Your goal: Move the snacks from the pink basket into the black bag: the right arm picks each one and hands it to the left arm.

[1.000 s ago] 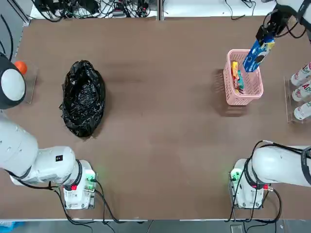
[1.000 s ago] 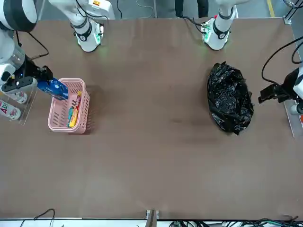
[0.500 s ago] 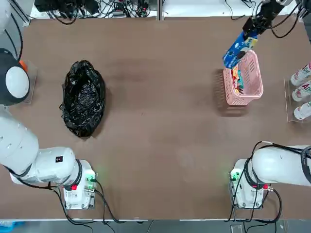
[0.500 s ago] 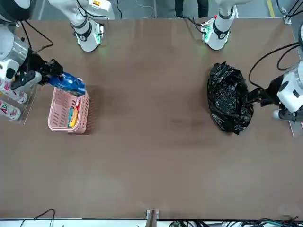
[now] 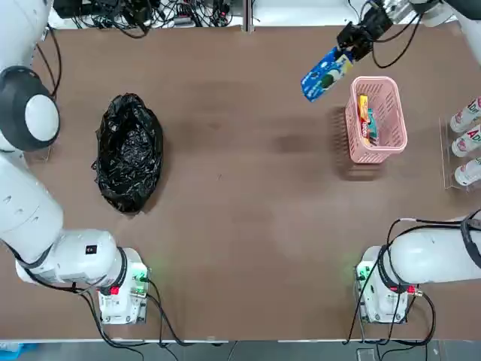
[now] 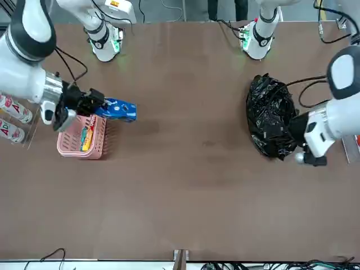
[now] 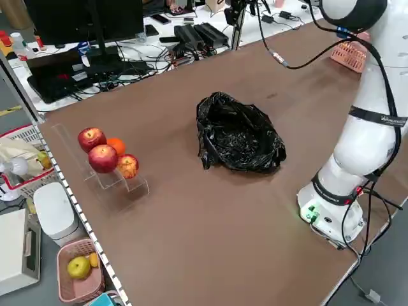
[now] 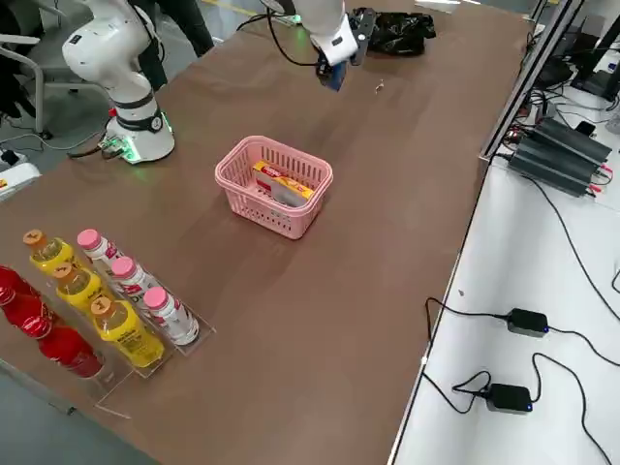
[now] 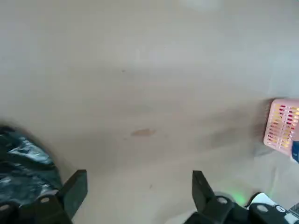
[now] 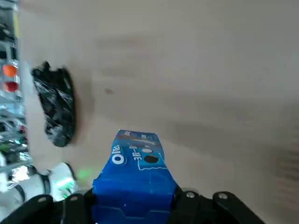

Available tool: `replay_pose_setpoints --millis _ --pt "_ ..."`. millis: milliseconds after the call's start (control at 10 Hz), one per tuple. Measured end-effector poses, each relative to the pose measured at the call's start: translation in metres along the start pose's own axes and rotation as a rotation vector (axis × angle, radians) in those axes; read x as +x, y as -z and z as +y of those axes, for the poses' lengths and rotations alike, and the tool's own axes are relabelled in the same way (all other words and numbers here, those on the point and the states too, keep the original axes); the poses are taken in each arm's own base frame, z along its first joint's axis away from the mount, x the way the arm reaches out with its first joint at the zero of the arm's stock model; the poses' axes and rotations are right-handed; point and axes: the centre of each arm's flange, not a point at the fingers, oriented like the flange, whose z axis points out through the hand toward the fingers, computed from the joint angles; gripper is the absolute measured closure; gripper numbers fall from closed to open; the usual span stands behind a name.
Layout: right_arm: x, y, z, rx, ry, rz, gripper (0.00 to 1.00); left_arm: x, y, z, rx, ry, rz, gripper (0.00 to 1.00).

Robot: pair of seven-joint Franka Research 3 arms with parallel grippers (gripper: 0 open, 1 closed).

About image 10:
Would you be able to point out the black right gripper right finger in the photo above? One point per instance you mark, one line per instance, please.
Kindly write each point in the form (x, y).
(205, 210)

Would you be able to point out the mottled red yellow apple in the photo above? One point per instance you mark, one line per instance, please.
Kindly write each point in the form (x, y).
(11, 86)

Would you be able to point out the blue Oreo cookie box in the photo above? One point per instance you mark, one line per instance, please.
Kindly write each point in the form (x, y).
(133, 182)

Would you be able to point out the orange fruit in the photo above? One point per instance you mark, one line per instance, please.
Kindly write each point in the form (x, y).
(9, 70)

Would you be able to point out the black plastic bag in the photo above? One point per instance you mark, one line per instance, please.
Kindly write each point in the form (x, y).
(57, 109)

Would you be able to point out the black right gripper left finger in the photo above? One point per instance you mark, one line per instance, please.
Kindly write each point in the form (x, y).
(46, 210)

